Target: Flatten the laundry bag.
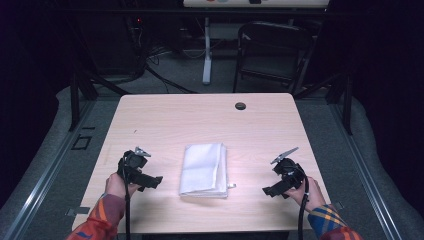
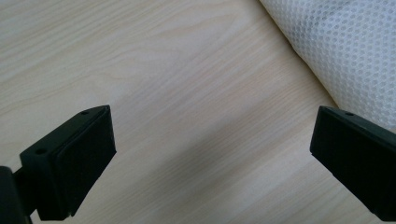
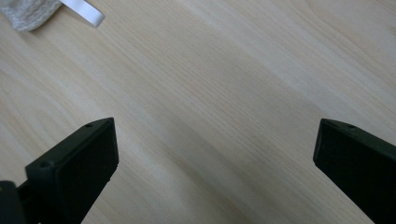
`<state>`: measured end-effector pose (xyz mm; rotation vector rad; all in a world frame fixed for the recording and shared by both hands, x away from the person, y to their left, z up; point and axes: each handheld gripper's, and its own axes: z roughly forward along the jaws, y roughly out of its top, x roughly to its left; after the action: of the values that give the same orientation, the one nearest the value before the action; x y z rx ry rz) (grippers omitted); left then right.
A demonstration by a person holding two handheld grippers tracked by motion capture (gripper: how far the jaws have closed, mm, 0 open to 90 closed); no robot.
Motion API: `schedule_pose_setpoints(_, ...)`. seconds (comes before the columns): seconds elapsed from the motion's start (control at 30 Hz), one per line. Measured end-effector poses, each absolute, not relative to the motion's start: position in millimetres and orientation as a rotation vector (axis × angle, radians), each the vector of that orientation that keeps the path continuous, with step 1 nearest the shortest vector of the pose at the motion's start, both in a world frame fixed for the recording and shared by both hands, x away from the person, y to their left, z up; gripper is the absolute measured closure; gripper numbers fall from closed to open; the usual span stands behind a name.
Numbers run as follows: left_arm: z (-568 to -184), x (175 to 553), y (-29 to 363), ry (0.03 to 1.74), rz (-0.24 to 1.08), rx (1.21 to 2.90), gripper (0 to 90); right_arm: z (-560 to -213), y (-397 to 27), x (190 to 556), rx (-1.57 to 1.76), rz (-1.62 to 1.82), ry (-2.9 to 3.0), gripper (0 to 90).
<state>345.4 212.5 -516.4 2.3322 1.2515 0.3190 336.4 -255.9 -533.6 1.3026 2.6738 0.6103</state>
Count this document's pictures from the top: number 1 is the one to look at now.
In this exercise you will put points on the dark equipment cabinet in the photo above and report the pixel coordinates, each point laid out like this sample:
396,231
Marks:
110,43

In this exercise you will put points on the white desk leg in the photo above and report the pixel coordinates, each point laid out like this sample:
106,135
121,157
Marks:
207,66

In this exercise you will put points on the black tape strip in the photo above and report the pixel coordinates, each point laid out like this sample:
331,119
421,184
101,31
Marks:
88,127

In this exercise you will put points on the light wooden desk top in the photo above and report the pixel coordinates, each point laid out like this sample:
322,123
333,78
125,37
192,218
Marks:
293,3

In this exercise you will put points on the black folding chair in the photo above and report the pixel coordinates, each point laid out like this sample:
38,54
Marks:
276,35

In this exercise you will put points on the aluminium floor rail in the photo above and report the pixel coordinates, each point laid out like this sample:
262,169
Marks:
43,186
366,180

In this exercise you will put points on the black metal crossbar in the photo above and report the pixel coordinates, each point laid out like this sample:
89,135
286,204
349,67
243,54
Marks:
133,12

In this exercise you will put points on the black tape square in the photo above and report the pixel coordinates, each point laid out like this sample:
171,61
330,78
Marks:
78,148

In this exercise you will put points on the white cloth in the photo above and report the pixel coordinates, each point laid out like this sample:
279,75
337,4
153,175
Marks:
203,170

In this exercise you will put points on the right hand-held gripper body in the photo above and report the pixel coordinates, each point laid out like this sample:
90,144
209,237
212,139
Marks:
290,171

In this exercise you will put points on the person's left hand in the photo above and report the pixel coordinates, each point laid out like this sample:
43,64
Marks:
116,186

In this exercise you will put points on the black metal stand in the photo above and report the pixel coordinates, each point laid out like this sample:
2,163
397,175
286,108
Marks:
347,106
74,106

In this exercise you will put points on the person's right hand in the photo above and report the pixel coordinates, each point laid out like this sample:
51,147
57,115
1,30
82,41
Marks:
313,196

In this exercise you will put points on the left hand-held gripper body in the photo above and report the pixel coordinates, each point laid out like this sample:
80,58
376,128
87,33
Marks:
131,161

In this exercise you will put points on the grey tape piece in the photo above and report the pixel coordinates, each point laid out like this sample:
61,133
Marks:
339,205
80,210

